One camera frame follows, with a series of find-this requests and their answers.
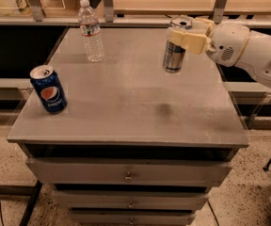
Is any blue pepsi can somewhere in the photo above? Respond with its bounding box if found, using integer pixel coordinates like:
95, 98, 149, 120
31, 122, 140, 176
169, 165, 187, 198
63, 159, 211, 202
30, 65, 67, 113

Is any middle grey drawer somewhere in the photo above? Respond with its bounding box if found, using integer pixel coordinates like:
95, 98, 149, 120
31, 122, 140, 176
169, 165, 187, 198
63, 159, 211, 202
52, 190, 208, 211

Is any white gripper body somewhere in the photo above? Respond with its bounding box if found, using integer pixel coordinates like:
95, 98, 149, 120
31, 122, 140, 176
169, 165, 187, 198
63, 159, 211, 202
206, 24, 250, 67

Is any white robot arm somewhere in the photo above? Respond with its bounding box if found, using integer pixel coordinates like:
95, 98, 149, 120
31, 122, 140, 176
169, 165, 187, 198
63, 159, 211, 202
167, 17, 271, 88

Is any clear plastic water bottle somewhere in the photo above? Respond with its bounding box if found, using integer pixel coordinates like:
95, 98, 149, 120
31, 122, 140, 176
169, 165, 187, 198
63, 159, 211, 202
78, 0, 104, 62

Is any bottom grey drawer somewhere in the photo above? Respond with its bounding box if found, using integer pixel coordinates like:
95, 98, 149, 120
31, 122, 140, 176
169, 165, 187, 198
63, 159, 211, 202
68, 210, 195, 226

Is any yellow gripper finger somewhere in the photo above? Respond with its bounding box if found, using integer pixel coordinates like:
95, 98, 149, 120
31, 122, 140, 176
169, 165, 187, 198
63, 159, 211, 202
166, 27, 211, 55
191, 17, 215, 36

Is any grey drawer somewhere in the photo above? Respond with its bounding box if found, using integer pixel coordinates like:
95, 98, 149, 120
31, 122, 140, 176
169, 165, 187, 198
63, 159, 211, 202
26, 157, 231, 187
52, 190, 208, 211
68, 210, 195, 226

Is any top grey drawer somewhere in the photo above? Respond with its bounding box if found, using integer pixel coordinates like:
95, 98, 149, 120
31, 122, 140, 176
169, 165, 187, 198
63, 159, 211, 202
26, 157, 231, 187

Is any red bull can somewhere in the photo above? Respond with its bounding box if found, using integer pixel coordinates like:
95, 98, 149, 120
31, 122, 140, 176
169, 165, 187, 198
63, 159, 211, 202
163, 16, 192, 73

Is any wooden shelf rail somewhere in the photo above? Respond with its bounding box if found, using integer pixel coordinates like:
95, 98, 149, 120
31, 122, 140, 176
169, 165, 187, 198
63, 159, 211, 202
0, 0, 271, 26

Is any grey metal drawer cabinet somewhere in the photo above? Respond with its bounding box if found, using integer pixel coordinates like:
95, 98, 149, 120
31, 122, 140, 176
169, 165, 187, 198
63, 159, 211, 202
8, 28, 248, 215

